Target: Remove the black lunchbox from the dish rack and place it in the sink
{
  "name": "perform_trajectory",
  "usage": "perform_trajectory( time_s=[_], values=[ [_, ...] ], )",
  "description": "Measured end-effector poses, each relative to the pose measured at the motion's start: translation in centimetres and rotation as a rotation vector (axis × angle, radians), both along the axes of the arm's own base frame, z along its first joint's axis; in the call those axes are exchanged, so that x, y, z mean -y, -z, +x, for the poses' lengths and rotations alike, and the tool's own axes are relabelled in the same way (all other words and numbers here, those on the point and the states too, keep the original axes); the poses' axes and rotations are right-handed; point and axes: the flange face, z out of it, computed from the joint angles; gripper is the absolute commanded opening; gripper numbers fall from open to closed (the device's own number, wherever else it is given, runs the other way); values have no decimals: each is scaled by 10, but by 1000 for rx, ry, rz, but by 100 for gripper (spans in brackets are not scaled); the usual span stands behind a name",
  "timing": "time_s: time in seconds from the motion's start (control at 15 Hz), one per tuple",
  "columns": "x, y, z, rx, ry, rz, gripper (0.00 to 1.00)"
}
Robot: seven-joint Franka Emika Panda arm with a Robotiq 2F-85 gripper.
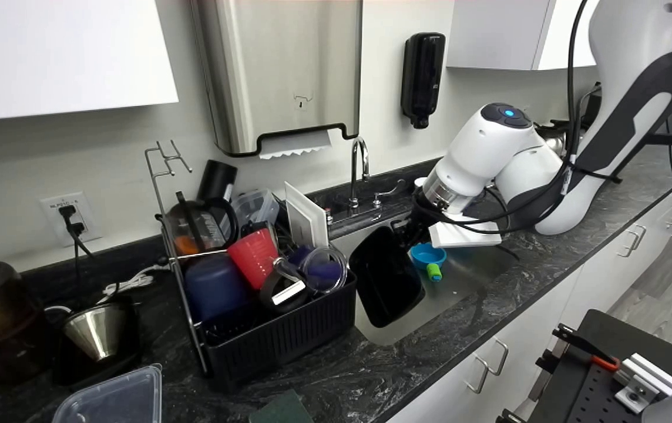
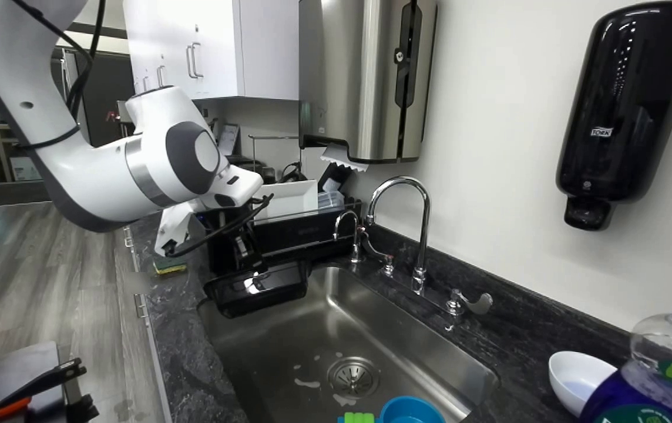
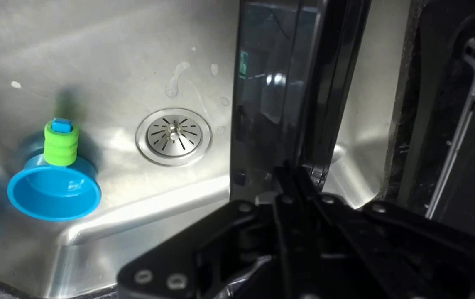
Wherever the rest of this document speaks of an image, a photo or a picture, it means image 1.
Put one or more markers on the black container white label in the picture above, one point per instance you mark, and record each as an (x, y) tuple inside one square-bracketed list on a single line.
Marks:
[(284, 289)]

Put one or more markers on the stainless steel cone funnel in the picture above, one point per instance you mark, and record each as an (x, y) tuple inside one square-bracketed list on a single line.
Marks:
[(97, 329)]

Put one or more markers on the dark blue plastic tumbler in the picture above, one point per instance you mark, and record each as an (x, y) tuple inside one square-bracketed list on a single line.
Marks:
[(213, 287)]

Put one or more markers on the green yellow sponge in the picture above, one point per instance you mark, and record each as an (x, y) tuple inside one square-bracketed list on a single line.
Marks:
[(280, 409)]

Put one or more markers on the black wall soap dispenser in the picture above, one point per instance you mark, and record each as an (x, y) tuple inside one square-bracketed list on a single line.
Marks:
[(420, 78)]

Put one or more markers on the stainless steel sink basin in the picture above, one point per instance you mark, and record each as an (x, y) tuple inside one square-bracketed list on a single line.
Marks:
[(431, 308)]

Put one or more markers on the black plastic dish rack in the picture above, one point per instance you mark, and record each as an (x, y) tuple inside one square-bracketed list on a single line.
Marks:
[(273, 344)]

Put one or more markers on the stainless steel paper towel dispenser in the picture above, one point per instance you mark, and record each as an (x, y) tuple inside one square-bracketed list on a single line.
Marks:
[(289, 70)]

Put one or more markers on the light blue plastic cup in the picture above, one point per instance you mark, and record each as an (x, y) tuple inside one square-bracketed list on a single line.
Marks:
[(425, 255)]

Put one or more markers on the white wall power outlet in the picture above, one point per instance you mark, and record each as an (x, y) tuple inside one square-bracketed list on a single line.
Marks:
[(68, 213)]

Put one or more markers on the chrome gooseneck faucet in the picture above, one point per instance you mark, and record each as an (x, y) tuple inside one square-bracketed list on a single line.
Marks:
[(359, 168)]

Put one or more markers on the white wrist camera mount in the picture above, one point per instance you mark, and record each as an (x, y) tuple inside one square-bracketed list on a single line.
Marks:
[(466, 235)]

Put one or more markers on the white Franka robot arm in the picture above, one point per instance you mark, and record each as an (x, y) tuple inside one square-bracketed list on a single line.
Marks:
[(508, 155)]

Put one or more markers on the steel pot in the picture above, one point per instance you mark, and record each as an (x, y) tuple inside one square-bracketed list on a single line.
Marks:
[(134, 355)]

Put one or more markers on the clear drinking glass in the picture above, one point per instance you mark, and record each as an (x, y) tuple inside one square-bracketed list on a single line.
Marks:
[(255, 208)]

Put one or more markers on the black mug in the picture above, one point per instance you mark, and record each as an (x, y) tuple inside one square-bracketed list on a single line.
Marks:
[(216, 179)]

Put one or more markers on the white paper filter stack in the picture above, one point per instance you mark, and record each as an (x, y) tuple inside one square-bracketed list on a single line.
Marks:
[(294, 143)]

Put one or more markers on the dark rimmed glass bowl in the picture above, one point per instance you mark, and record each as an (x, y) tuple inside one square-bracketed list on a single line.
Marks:
[(198, 227)]

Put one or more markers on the silver metal block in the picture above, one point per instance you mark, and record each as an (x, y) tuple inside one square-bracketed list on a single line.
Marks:
[(649, 379)]

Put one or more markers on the black perforated board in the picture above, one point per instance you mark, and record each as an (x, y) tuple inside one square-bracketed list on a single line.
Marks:
[(585, 391)]

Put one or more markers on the small green plastic item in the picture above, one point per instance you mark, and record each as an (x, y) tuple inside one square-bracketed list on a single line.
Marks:
[(434, 273)]

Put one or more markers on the red plastic cup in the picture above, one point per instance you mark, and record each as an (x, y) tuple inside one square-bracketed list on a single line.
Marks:
[(255, 258)]

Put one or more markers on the white base cabinet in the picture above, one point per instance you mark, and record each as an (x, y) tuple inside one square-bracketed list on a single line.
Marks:
[(585, 289)]

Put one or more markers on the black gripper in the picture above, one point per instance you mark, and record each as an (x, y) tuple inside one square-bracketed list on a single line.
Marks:
[(433, 208)]

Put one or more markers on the white rectangular plate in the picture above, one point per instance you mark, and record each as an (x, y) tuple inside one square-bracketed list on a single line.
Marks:
[(303, 220)]

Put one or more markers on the white corner wall cabinet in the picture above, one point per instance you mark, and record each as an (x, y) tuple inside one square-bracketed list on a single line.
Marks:
[(508, 31)]

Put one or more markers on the clear plastic food container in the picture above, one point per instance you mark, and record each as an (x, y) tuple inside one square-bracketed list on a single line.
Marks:
[(114, 398)]

